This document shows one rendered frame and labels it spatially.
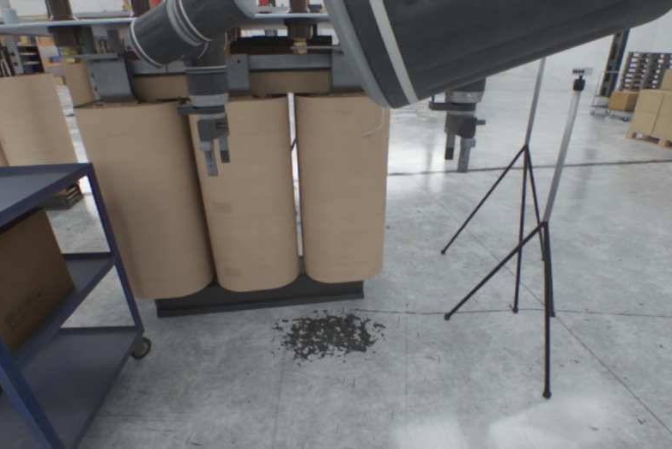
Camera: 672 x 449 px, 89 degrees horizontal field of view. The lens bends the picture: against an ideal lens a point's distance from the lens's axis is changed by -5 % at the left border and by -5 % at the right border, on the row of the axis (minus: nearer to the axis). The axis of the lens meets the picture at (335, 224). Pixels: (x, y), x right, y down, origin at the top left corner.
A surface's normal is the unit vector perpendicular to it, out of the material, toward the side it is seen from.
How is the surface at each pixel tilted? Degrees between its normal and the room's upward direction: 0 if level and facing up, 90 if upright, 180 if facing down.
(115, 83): 90
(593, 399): 0
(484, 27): 99
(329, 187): 90
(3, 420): 0
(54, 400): 0
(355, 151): 90
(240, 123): 90
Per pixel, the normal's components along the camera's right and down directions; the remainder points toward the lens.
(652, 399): -0.01, -0.90
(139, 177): 0.14, 0.43
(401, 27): -0.05, 0.75
